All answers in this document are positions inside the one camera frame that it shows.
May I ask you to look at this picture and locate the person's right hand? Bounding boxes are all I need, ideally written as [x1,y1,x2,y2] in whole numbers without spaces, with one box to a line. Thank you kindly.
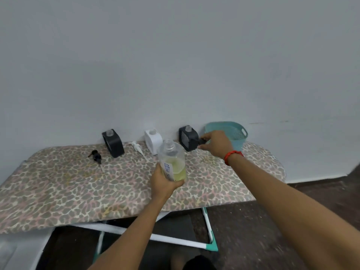
[197,130,235,160]

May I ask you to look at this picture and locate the person's left hand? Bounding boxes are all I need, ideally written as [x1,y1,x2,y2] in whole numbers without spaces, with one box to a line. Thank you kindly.
[150,163,185,202]

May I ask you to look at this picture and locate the clear bottle with yellow liquid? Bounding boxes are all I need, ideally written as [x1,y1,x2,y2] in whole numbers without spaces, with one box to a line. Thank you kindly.
[157,139,187,182]

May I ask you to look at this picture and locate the person's right forearm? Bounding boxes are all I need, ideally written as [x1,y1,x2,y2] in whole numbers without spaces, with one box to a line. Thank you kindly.
[226,152,360,270]

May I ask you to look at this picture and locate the person's left forearm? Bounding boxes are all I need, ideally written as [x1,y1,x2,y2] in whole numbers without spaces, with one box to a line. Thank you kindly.
[87,192,170,270]

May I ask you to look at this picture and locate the black square dispenser bottle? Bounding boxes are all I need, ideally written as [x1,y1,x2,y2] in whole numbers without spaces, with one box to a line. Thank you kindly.
[178,125,201,152]
[102,129,125,158]

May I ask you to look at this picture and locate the teal plastic basket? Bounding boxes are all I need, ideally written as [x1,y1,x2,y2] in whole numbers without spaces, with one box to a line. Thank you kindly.
[204,121,248,152]

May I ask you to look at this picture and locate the white square dispenser bottle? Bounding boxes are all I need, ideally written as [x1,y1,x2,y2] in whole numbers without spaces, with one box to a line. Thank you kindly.
[144,128,164,156]

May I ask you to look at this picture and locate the white pump head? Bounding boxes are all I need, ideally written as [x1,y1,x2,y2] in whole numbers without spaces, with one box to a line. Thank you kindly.
[131,141,150,162]

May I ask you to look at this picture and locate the white and teal board legs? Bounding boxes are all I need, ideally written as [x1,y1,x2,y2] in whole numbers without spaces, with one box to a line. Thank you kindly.
[55,206,219,270]

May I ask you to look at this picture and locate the leopard-print ironing board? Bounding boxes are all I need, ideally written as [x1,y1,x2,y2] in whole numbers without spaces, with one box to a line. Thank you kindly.
[0,141,286,235]

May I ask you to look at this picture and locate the white plastic box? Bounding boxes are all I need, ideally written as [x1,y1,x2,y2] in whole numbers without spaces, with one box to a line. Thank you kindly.
[0,228,54,270]

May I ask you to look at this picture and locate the red bracelet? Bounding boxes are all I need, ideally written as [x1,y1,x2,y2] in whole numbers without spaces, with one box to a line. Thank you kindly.
[224,150,245,166]

